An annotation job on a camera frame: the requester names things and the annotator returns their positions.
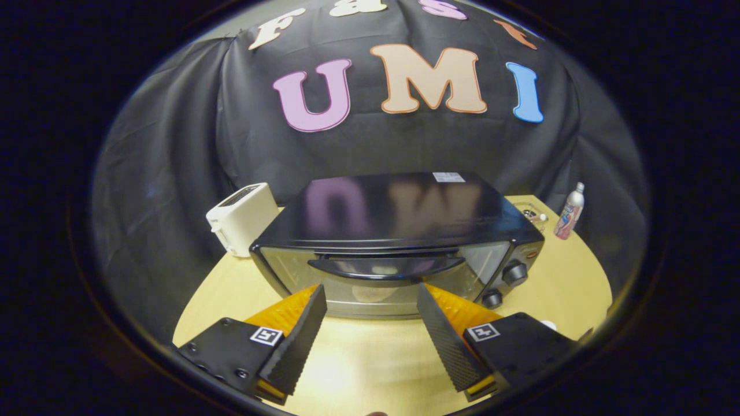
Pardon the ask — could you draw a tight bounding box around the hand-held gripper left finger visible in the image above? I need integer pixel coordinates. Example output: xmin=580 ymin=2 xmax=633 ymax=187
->
xmin=177 ymin=284 xmax=328 ymax=406

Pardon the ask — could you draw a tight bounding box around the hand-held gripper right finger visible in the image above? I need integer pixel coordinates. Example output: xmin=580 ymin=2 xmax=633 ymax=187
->
xmin=417 ymin=283 xmax=580 ymax=403

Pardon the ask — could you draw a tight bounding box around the black toaster oven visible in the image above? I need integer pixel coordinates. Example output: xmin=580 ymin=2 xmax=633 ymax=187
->
xmin=249 ymin=172 xmax=545 ymax=320

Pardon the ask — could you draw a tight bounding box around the white pop-up toaster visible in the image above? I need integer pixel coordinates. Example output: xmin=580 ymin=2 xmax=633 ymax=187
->
xmin=206 ymin=183 xmax=279 ymax=258

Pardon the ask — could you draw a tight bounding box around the silver pink spray bottle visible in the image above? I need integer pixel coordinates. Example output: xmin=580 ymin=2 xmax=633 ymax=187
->
xmin=554 ymin=182 xmax=585 ymax=240

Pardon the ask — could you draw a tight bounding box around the black backdrop cloth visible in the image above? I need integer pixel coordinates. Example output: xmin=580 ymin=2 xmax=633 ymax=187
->
xmin=91 ymin=0 xmax=649 ymax=345

